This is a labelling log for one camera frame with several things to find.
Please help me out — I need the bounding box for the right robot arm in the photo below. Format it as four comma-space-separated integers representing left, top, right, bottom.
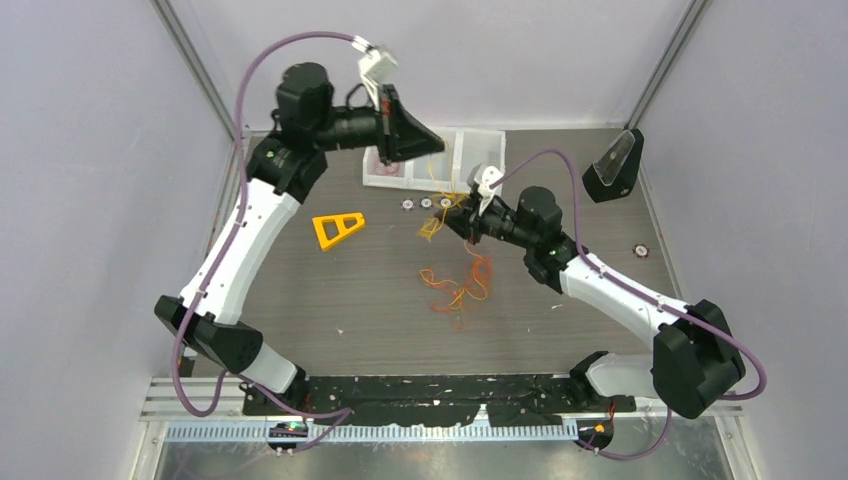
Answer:
444, 186, 746, 419

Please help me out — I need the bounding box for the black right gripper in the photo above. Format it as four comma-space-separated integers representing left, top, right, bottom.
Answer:
435, 192, 537, 251

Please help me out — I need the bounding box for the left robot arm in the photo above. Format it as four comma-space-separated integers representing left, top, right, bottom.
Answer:
154, 62, 445, 414

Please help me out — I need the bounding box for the right clear plastic bin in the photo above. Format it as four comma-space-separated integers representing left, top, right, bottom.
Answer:
452, 129, 506, 193

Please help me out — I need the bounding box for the yellow triangular plastic part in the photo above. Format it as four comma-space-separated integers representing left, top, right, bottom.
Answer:
312, 212, 366, 252

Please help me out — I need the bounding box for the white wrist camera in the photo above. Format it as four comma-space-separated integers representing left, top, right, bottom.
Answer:
357, 44, 397, 108
467, 164, 503, 215

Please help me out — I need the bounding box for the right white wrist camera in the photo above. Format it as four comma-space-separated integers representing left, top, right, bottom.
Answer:
467, 164, 503, 215

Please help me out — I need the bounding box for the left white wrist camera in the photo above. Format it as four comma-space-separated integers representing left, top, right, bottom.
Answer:
357, 44, 397, 108

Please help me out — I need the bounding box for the left clear plastic bin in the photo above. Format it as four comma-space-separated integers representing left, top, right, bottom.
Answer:
362, 146, 411, 189

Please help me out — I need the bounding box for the clear plastic bin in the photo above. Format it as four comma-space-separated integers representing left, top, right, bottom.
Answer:
452, 129, 506, 193
362, 146, 411, 189
407, 127, 459, 192

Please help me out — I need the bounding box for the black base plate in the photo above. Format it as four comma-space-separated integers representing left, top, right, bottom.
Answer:
279, 373, 636, 427

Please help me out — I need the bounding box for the black wedge stand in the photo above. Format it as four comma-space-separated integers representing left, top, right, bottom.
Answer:
582, 129, 645, 203

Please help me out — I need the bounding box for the white slotted cable duct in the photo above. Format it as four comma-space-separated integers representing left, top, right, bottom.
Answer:
164, 420, 578, 444

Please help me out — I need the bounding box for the middle clear plastic bin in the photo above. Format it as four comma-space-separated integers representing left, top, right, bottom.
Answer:
407, 127, 459, 192

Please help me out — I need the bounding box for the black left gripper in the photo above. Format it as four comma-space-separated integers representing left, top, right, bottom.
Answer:
312, 84, 445, 166

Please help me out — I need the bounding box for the orange cable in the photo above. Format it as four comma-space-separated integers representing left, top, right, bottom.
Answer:
427, 251, 497, 333

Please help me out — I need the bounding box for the pink red cable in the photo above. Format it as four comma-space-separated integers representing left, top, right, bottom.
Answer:
372, 148, 402, 177

